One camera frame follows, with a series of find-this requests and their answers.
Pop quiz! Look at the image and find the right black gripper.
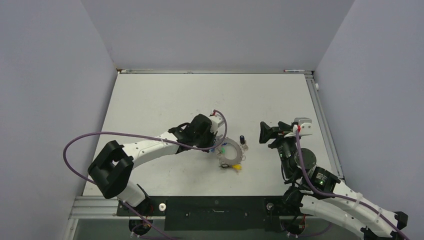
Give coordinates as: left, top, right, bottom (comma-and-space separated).
259, 121, 301, 178

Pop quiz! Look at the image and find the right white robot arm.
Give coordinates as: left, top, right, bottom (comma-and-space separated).
259, 117, 408, 240

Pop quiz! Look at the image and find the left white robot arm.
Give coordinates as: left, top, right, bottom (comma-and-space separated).
87, 112, 225, 215

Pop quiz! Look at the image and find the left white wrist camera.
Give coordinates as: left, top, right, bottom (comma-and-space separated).
208, 111, 224, 132

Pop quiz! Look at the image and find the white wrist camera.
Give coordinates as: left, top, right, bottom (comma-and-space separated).
208, 111, 224, 132
283, 117, 313, 138

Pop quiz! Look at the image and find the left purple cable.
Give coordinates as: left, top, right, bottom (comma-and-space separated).
62, 109, 229, 240

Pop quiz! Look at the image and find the purple cable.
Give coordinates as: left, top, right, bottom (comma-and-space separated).
294, 131, 410, 240
62, 109, 229, 240

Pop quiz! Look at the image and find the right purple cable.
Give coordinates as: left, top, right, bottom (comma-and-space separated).
294, 131, 410, 240

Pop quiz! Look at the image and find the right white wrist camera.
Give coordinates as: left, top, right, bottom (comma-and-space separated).
283, 117, 313, 138

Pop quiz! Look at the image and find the marker pen at wall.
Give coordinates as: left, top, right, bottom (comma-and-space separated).
284, 69, 306, 74

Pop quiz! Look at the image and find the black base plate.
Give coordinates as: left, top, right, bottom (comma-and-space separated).
116, 195, 303, 232

